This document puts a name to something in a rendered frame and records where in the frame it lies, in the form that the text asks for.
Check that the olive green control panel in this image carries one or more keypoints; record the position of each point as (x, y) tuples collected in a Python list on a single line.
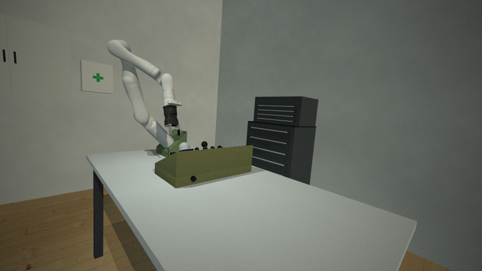
[(189, 166)]

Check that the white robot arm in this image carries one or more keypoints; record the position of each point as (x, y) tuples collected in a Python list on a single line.
[(122, 50)]

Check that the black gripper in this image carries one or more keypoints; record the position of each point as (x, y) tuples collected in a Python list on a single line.
[(170, 113)]

